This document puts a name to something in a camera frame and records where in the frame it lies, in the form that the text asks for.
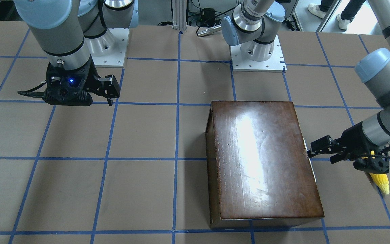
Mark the black camera mount image left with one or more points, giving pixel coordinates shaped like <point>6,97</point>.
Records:
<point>66,89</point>

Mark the white base plate image right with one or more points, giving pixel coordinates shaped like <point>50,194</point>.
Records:
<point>255,57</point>

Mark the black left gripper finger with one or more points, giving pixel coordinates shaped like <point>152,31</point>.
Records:
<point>339,157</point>
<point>324,145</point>

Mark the black camera mount image right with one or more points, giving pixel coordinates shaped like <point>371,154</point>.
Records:
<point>373,160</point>

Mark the black cable image left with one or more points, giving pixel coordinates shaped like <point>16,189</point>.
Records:
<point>33,91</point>

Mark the aluminium frame post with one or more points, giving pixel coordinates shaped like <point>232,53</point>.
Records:
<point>179,15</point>

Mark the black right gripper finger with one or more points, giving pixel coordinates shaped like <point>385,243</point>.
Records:
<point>109,87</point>
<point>107,95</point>

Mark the black electronics box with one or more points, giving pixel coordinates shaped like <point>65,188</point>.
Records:
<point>207,13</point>

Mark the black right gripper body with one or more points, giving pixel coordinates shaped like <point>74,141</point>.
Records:
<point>92,76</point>

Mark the black camera mount image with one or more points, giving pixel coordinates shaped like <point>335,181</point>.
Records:
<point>66,89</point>
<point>373,160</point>

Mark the dark brown wooden drawer cabinet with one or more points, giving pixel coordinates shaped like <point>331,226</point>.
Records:
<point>259,174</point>

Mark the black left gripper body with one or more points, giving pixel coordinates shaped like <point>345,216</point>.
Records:
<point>354,140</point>

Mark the white base plate image left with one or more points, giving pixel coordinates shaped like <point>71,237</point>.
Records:
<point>110,50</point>

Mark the silver cylindrical tool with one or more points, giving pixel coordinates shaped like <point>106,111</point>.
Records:
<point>209,31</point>

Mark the yellow toy corn cob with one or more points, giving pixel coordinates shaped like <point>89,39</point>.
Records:
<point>381,181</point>

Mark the white base plate image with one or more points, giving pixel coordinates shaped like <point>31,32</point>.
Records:
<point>255,57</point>
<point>110,50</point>

